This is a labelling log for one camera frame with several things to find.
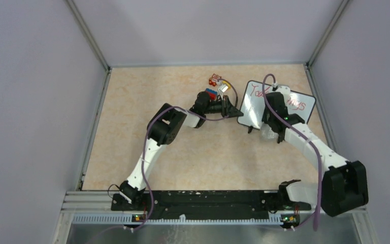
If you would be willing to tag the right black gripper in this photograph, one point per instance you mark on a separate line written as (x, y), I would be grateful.
(264, 117)

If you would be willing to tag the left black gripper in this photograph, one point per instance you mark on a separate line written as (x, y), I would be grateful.
(225, 106)

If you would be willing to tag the small whiteboard with black frame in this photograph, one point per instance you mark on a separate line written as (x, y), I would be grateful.
(253, 105)

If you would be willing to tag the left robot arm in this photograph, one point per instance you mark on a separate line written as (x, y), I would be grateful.
(162, 130)

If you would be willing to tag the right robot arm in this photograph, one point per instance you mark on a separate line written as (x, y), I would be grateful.
(342, 184)

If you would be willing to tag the red and blue toy brick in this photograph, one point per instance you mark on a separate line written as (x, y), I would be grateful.
(212, 94)

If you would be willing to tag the yellow toy brick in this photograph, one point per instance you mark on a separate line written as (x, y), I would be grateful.
(227, 84)

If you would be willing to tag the red owl toy block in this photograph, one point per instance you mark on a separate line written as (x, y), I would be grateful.
(215, 80)

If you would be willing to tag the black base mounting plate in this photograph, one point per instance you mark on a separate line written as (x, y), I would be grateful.
(205, 205)

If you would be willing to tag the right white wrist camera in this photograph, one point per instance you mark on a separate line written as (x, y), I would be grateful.
(282, 89)

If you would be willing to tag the aluminium frame rail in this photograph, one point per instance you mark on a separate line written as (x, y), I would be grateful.
(350, 227)

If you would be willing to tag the white cable duct strip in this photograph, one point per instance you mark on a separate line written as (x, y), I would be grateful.
(128, 219)

